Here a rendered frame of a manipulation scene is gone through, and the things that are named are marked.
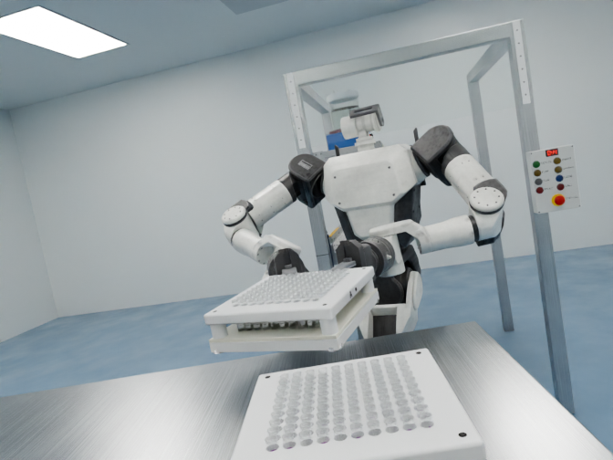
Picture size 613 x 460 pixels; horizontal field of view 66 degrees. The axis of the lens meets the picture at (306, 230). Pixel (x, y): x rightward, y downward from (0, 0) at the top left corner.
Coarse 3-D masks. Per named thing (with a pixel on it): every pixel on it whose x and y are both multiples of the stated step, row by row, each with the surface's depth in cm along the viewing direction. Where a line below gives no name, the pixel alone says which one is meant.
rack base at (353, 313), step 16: (352, 304) 88; (368, 304) 89; (352, 320) 81; (240, 336) 83; (256, 336) 81; (272, 336) 79; (288, 336) 78; (304, 336) 76; (320, 336) 75; (336, 336) 74
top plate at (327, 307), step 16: (352, 272) 93; (368, 272) 92; (336, 288) 83; (352, 288) 83; (224, 304) 88; (240, 304) 86; (256, 304) 84; (272, 304) 82; (288, 304) 80; (304, 304) 78; (320, 304) 76; (336, 304) 75; (208, 320) 83; (224, 320) 82; (240, 320) 81; (256, 320) 79; (272, 320) 78; (288, 320) 77
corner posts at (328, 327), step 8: (368, 288) 94; (320, 320) 75; (328, 320) 74; (336, 320) 75; (216, 328) 83; (224, 328) 84; (328, 328) 74; (336, 328) 75; (216, 336) 84; (224, 336) 84
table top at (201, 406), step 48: (384, 336) 96; (432, 336) 91; (480, 336) 87; (96, 384) 98; (144, 384) 93; (192, 384) 89; (240, 384) 85; (480, 384) 69; (528, 384) 66; (0, 432) 83; (48, 432) 80; (96, 432) 76; (144, 432) 73; (192, 432) 70; (480, 432) 57; (528, 432) 55; (576, 432) 54
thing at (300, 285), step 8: (328, 272) 93; (336, 272) 92; (272, 280) 95; (280, 280) 94; (288, 280) 92; (296, 280) 92; (304, 280) 91; (312, 280) 90; (320, 280) 87; (328, 280) 88; (264, 288) 91; (272, 288) 88; (280, 288) 88; (288, 288) 86; (296, 288) 85; (304, 288) 84; (312, 288) 83; (248, 296) 87; (256, 296) 86; (264, 296) 84; (272, 296) 84
